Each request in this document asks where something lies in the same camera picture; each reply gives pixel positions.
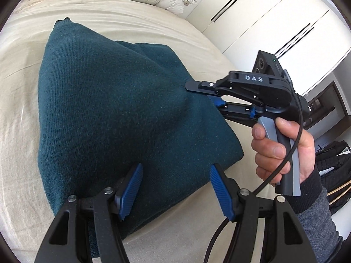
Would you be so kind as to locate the person's right hand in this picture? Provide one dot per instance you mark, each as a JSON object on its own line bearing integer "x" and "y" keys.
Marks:
{"x": 267, "y": 156}

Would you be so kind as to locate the white wardrobe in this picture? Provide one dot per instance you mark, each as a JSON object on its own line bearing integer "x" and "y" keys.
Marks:
{"x": 260, "y": 13}

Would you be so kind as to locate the bed with beige sheet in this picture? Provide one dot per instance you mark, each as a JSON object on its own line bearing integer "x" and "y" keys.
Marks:
{"x": 27, "y": 87}

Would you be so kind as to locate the wooden clothes rack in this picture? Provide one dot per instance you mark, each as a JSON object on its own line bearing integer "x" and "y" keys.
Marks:
{"x": 340, "y": 193}

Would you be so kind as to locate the dark teal knit sweater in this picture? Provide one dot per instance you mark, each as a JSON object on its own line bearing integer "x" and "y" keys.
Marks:
{"x": 109, "y": 115}

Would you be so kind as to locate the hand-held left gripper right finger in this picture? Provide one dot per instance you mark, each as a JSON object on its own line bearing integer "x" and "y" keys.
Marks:
{"x": 220, "y": 191}

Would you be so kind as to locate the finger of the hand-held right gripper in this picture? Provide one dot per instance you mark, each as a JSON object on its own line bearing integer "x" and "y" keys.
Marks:
{"x": 219, "y": 102}
{"x": 201, "y": 85}

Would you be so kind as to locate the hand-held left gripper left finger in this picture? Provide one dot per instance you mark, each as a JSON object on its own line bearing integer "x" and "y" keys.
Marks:
{"x": 131, "y": 189}

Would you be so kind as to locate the dark wooden window frame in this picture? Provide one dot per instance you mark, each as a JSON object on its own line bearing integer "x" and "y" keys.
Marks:
{"x": 338, "y": 96}

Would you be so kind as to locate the black backpack on floor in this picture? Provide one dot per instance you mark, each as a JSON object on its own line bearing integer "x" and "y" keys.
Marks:
{"x": 334, "y": 164}

